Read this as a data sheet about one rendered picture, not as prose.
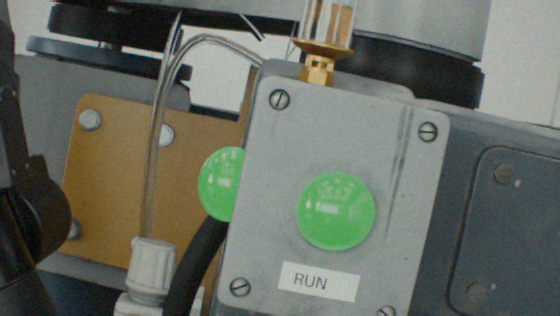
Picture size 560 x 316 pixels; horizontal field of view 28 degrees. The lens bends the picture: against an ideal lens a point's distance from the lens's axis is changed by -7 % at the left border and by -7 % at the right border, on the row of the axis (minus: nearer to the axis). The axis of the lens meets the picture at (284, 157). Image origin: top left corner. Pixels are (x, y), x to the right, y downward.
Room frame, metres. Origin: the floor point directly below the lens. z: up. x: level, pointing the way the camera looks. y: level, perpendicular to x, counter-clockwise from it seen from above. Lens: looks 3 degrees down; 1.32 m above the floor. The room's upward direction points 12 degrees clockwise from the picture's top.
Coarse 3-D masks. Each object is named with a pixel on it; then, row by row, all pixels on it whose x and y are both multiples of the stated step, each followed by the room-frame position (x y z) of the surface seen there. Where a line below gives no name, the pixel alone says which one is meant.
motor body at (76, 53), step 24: (48, 48) 0.92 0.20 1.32; (72, 48) 0.91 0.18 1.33; (96, 48) 0.91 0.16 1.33; (120, 72) 0.92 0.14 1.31; (144, 72) 0.92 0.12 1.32; (48, 288) 0.91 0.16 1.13; (72, 288) 0.91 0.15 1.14; (96, 288) 0.92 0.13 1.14; (72, 312) 0.91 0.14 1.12; (96, 312) 0.92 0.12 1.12
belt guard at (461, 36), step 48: (96, 0) 1.06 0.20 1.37; (144, 0) 0.79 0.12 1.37; (192, 0) 0.75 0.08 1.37; (240, 0) 0.71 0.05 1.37; (288, 0) 0.68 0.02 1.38; (384, 0) 0.63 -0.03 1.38; (432, 0) 0.62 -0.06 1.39; (480, 0) 0.63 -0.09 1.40; (432, 48) 0.62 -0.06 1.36; (480, 48) 0.64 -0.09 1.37
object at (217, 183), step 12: (216, 156) 0.47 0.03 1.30; (228, 156) 0.46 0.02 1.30; (240, 156) 0.47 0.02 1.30; (204, 168) 0.47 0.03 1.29; (216, 168) 0.46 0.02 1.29; (228, 168) 0.46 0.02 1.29; (240, 168) 0.46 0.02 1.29; (204, 180) 0.46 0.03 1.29; (216, 180) 0.46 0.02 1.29; (228, 180) 0.46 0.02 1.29; (204, 192) 0.46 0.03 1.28; (216, 192) 0.46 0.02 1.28; (228, 192) 0.46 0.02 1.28; (204, 204) 0.47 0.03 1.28; (216, 204) 0.46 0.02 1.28; (228, 204) 0.46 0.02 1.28; (216, 216) 0.47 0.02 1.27; (228, 216) 0.47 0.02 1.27
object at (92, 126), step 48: (48, 96) 0.88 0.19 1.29; (96, 96) 0.87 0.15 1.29; (144, 96) 0.88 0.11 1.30; (48, 144) 0.88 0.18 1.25; (96, 144) 0.87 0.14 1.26; (144, 144) 0.87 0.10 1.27; (192, 144) 0.88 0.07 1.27; (96, 192) 0.87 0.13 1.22; (192, 192) 0.88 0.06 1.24; (96, 240) 0.87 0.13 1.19
